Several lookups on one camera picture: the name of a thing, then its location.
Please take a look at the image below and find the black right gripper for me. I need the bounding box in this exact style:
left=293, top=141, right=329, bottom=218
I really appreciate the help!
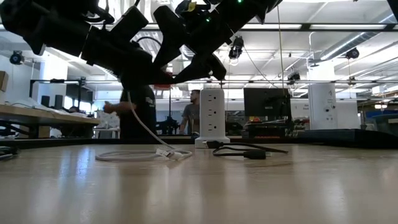
left=152, top=5, right=237, bottom=84

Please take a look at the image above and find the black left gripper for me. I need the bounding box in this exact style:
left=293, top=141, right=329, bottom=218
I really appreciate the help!
left=80, top=26, right=174, bottom=91

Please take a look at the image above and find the white power strip tower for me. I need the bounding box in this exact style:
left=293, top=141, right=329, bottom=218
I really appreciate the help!
left=194, top=88, right=231, bottom=149

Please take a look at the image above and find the white USB cable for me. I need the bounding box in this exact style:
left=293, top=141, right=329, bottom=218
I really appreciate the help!
left=95, top=90, right=193, bottom=162

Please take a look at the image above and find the white patterned sheet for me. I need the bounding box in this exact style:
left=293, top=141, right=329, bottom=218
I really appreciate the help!
left=93, top=110, right=121, bottom=139

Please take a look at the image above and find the bright light strip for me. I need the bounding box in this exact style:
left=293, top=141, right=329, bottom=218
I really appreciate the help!
left=241, top=24, right=302, bottom=30
left=310, top=24, right=386, bottom=30

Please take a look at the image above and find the black computer monitor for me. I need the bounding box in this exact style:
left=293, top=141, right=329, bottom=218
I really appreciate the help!
left=243, top=88, right=292, bottom=125

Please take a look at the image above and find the dark equipment under monitor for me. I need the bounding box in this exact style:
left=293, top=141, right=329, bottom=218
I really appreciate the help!
left=242, top=116, right=299, bottom=139

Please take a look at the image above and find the wooden background table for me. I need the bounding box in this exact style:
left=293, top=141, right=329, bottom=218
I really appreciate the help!
left=0, top=104, right=101, bottom=139

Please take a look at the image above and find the cardboard box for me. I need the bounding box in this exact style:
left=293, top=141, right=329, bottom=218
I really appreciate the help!
left=0, top=70, right=9, bottom=93

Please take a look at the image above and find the white pillar with outlets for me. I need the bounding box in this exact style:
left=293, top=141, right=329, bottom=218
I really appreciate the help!
left=308, top=83, right=338, bottom=131

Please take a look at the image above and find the black base platform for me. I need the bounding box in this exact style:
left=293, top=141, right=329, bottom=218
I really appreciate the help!
left=298, top=129, right=398, bottom=147

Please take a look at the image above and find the black ceiling camera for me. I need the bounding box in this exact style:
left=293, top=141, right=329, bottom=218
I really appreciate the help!
left=228, top=35, right=245, bottom=60
left=9, top=50, right=25, bottom=65
left=287, top=72, right=301, bottom=85
left=345, top=47, right=361, bottom=60

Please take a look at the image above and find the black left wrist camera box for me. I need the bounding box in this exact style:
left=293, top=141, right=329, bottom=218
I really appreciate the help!
left=110, top=6, right=149, bottom=43

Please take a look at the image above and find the thin horizontal metal rail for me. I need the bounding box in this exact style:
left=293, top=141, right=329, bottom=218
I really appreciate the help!
left=83, top=80, right=398, bottom=85

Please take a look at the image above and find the thin hanging wire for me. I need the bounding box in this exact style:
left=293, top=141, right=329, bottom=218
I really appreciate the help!
left=275, top=4, right=285, bottom=90

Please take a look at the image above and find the black table edge rail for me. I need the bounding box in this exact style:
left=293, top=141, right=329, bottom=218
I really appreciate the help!
left=0, top=135, right=398, bottom=149

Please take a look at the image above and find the black overhead frame beam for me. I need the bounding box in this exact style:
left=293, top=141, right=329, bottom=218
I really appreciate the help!
left=136, top=22, right=398, bottom=32

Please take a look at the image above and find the thin black USB cable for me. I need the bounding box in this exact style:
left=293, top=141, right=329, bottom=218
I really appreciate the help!
left=203, top=140, right=289, bottom=161

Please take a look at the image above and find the long silver air duct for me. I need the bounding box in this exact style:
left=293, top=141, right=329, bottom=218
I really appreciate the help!
left=320, top=30, right=379, bottom=62

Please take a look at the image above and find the black diagonal frame strut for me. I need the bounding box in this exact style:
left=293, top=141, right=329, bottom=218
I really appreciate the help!
left=386, top=0, right=398, bottom=22

